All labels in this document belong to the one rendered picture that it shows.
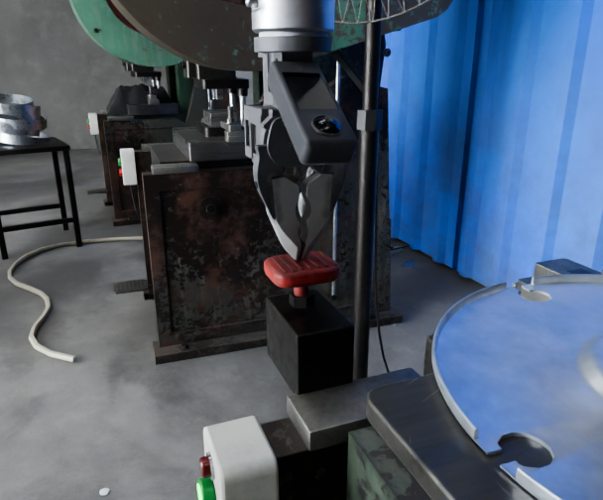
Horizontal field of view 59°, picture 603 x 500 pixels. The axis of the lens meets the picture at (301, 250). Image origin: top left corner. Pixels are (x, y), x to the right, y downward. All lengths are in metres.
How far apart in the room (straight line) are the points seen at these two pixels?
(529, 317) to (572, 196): 1.71
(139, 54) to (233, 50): 1.74
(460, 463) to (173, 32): 1.34
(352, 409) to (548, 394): 0.24
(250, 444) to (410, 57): 2.53
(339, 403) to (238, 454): 0.10
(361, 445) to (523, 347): 0.18
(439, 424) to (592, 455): 0.06
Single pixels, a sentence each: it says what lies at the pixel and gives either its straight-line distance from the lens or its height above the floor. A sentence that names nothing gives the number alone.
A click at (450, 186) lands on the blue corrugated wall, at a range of 2.59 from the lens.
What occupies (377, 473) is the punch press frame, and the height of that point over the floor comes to 0.64.
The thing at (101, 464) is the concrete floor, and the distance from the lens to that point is 1.51.
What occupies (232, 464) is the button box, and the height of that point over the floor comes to 0.63.
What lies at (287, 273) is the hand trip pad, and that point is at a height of 0.75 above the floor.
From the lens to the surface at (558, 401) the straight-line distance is 0.31.
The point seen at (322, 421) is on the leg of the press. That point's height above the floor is 0.64.
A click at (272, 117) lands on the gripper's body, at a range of 0.49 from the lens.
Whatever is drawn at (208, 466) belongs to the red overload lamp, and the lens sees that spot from 0.50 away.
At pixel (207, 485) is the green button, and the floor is 0.59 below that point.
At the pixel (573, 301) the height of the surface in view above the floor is 0.78.
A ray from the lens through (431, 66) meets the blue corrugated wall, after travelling 2.70.
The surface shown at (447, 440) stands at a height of 0.78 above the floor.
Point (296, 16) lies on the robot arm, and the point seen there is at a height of 0.98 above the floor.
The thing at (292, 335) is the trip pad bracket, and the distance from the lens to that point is 0.51.
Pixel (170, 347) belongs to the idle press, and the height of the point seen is 0.03.
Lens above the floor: 0.94
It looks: 19 degrees down
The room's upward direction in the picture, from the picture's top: straight up
